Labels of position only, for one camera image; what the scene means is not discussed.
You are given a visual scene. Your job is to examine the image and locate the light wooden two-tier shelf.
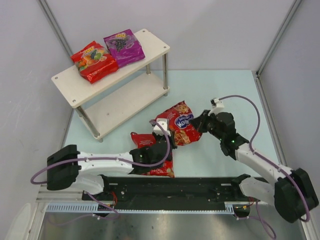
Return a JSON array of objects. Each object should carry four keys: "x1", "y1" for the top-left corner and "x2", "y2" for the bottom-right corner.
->
[{"x1": 51, "y1": 29, "x2": 170, "y2": 142}]

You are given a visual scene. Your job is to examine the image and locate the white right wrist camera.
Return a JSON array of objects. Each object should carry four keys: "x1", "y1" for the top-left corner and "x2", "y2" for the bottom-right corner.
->
[{"x1": 208, "y1": 98, "x2": 225, "y2": 116}]

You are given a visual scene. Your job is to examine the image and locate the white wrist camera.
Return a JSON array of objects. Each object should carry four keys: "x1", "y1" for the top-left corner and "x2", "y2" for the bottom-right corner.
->
[
  {"x1": 208, "y1": 98, "x2": 225, "y2": 116},
  {"x1": 152, "y1": 118, "x2": 171, "y2": 137}
]

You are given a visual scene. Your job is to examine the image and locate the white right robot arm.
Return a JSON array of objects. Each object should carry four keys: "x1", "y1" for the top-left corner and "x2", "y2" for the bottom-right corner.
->
[{"x1": 190, "y1": 110, "x2": 319, "y2": 223}]

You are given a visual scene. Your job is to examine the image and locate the purple grape candy bag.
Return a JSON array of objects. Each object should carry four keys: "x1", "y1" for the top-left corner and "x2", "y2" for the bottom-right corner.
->
[{"x1": 103, "y1": 29, "x2": 146, "y2": 68}]

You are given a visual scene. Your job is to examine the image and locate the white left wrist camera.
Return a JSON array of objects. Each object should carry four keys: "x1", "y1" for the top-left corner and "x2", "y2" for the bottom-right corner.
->
[{"x1": 152, "y1": 118, "x2": 171, "y2": 137}]

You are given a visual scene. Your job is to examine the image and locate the red matryoshka candy bag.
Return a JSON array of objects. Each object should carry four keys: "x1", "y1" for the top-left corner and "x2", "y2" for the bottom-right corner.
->
[
  {"x1": 130, "y1": 132, "x2": 175, "y2": 178},
  {"x1": 155, "y1": 101, "x2": 202, "y2": 146}
]

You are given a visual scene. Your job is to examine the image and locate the red fruit candy bag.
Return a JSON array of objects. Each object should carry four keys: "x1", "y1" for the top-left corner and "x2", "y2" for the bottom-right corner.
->
[{"x1": 70, "y1": 41, "x2": 119, "y2": 84}]

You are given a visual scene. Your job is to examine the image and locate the aluminium frame rail right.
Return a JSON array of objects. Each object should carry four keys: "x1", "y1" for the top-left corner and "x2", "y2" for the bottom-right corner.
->
[{"x1": 251, "y1": 70, "x2": 306, "y2": 196}]

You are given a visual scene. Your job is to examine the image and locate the grey slotted cable duct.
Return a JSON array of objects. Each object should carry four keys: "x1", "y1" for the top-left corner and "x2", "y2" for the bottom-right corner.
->
[{"x1": 46, "y1": 202, "x2": 251, "y2": 215}]

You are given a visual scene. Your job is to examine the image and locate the aluminium frame post left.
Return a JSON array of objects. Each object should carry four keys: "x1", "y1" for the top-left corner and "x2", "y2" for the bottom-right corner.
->
[{"x1": 37, "y1": 0, "x2": 74, "y2": 65}]

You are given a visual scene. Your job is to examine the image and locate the aluminium frame post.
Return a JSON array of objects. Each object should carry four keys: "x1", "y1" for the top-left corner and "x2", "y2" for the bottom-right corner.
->
[
  {"x1": 37, "y1": 0, "x2": 74, "y2": 65},
  {"x1": 255, "y1": 0, "x2": 304, "y2": 78}
]

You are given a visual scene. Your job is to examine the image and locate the aluminium frame post right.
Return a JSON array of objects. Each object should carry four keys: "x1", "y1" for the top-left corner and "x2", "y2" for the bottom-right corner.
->
[{"x1": 255, "y1": 0, "x2": 304, "y2": 78}]

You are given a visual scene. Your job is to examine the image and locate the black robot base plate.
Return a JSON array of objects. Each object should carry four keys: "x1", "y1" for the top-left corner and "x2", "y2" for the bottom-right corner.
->
[{"x1": 92, "y1": 175, "x2": 254, "y2": 203}]

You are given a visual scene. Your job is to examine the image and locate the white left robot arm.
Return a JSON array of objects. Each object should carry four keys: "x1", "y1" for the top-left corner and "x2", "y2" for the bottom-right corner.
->
[{"x1": 47, "y1": 132, "x2": 177, "y2": 195}]

